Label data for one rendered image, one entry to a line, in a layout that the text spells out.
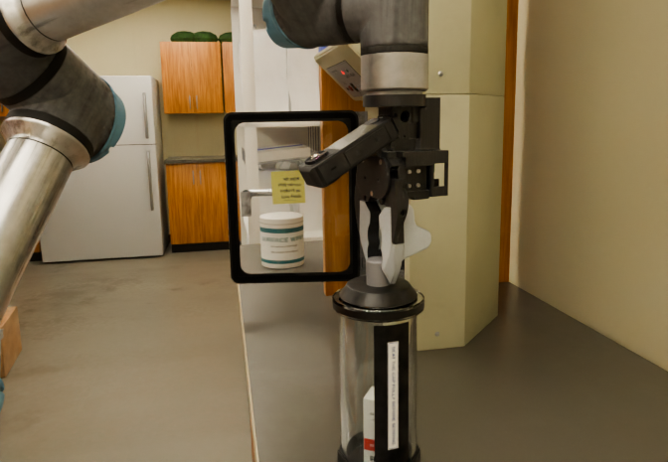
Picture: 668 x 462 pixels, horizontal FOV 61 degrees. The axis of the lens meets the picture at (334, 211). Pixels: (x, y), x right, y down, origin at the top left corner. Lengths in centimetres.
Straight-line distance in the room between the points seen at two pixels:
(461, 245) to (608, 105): 42
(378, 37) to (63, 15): 35
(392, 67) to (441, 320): 60
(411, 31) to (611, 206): 73
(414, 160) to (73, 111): 46
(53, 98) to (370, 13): 43
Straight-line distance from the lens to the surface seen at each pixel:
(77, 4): 72
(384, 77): 62
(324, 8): 66
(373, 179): 64
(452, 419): 89
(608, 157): 126
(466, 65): 105
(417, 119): 66
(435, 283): 107
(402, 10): 63
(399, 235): 63
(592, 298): 133
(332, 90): 135
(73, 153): 84
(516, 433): 88
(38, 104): 84
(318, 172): 59
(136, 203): 595
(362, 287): 66
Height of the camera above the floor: 137
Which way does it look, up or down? 9 degrees down
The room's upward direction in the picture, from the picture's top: 1 degrees counter-clockwise
